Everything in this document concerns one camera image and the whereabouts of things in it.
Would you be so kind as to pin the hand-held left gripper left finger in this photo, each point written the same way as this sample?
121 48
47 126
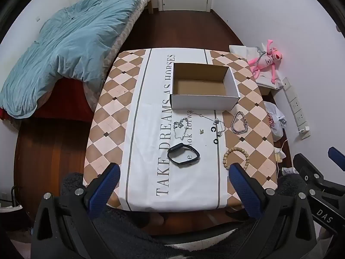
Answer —
105 190

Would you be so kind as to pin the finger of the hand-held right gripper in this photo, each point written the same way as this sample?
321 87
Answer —
310 167
337 157

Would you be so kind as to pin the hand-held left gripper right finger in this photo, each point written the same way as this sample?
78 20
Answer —
244 190

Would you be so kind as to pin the black smart watch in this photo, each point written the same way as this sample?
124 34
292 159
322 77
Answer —
175 147

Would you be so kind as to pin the white cardboard box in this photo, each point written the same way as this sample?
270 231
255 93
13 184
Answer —
199 101

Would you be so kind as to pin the crumpled white tissue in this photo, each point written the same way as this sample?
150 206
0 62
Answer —
289 170

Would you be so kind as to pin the white charger plug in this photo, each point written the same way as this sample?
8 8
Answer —
305 129

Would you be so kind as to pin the checkered tablecloth with lettering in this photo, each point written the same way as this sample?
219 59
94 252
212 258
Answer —
151 172

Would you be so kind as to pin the white plastic bag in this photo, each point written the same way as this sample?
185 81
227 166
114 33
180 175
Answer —
275 121

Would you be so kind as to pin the white power strip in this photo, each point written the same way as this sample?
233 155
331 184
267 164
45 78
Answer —
295 105

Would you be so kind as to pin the dark fuzzy pants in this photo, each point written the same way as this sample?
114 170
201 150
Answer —
167 242

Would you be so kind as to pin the pink plush toy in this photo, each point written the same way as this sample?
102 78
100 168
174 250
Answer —
269 59

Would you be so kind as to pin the bed with patterned mattress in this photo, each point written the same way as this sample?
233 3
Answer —
118 40

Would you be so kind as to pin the blue duvet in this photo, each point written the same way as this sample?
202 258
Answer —
67 43

